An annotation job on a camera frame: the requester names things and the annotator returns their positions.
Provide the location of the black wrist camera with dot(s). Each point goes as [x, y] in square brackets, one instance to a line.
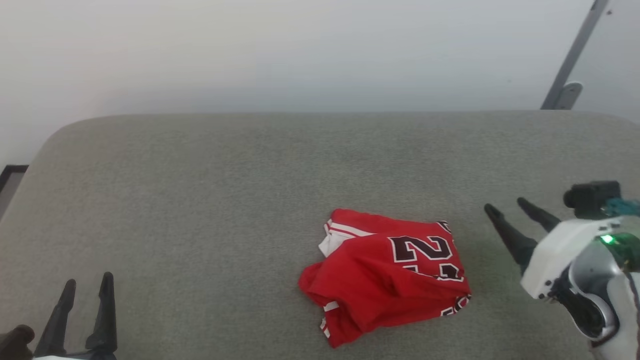
[592, 199]
[15, 342]

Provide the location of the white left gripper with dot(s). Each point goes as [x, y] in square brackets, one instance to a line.
[75, 357]

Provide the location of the black baseboard strip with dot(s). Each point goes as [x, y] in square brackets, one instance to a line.
[14, 168]

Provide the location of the grey metal wall bar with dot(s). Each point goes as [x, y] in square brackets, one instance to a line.
[575, 50]

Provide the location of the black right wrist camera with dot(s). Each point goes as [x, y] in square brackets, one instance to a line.
[592, 199]

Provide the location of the teal right camera connector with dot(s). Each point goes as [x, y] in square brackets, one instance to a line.
[625, 207]

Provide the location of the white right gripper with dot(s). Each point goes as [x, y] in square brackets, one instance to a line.
[555, 260]

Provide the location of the red Bulls basketball jersey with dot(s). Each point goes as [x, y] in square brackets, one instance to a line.
[380, 285]

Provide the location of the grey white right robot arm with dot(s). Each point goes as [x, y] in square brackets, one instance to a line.
[595, 310]

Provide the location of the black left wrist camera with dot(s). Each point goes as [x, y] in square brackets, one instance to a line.
[15, 342]

